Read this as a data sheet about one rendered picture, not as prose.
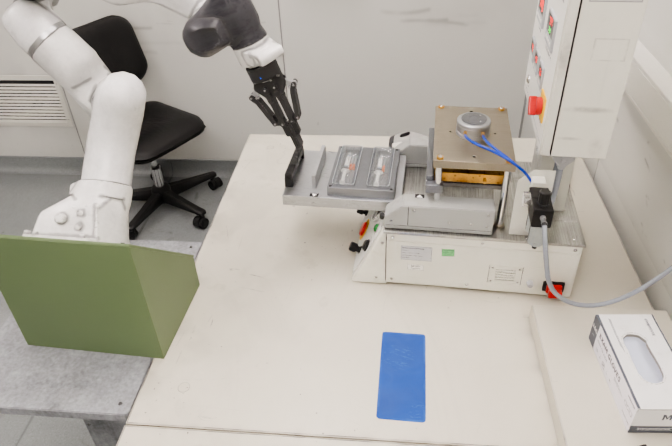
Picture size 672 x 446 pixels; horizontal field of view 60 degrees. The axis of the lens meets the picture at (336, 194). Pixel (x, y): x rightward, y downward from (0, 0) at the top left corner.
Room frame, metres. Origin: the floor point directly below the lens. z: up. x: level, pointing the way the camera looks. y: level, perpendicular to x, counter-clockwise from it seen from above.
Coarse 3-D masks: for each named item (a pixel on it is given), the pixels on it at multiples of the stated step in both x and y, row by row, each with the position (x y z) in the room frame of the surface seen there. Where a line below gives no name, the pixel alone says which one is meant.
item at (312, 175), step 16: (304, 160) 1.35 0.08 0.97; (320, 160) 1.28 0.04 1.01; (400, 160) 1.33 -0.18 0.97; (304, 176) 1.27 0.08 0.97; (320, 176) 1.27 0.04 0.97; (400, 176) 1.25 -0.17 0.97; (288, 192) 1.20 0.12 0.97; (304, 192) 1.20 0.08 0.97; (320, 192) 1.20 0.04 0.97; (400, 192) 1.18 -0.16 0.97; (352, 208) 1.16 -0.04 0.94; (368, 208) 1.15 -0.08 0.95; (384, 208) 1.15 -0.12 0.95
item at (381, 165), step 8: (376, 152) 1.32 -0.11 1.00; (384, 152) 1.32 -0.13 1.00; (392, 152) 1.32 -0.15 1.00; (376, 160) 1.28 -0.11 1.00; (384, 160) 1.28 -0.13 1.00; (392, 160) 1.28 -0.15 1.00; (376, 168) 1.24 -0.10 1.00; (384, 168) 1.24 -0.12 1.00; (368, 176) 1.21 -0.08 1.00; (376, 176) 1.21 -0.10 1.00; (384, 176) 1.20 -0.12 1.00; (368, 184) 1.17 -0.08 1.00; (376, 184) 1.17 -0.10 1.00; (384, 184) 1.17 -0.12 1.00
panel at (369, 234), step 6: (372, 210) 1.30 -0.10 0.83; (366, 216) 1.33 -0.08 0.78; (372, 222) 1.23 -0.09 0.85; (378, 222) 1.17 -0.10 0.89; (366, 228) 1.25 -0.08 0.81; (372, 228) 1.19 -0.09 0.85; (378, 228) 1.13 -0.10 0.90; (366, 234) 1.22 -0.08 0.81; (372, 234) 1.16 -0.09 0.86; (378, 234) 1.11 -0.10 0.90; (360, 240) 1.24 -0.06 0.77; (372, 240) 1.12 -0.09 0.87; (360, 252) 1.17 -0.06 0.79; (366, 252) 1.11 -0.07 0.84; (360, 258) 1.13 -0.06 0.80; (354, 264) 1.16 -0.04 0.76; (354, 270) 1.12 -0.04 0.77
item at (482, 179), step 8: (448, 168) 1.14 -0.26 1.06; (448, 176) 1.13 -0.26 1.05; (456, 176) 1.12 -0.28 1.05; (464, 176) 1.12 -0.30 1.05; (472, 176) 1.12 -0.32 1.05; (480, 176) 1.11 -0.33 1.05; (488, 176) 1.11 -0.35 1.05; (496, 176) 1.11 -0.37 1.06; (448, 184) 1.13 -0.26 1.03; (456, 184) 1.12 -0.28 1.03; (464, 184) 1.12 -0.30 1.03; (472, 184) 1.12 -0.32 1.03; (480, 184) 1.12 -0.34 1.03; (488, 184) 1.11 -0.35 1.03; (496, 184) 1.11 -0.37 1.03
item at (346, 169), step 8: (344, 152) 1.33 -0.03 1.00; (352, 152) 1.33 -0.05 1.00; (360, 152) 1.32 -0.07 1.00; (344, 160) 1.29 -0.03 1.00; (352, 160) 1.29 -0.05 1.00; (336, 168) 1.25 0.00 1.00; (344, 168) 1.25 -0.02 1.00; (352, 168) 1.25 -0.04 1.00; (336, 176) 1.21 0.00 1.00; (344, 176) 1.21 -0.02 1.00; (352, 176) 1.21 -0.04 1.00
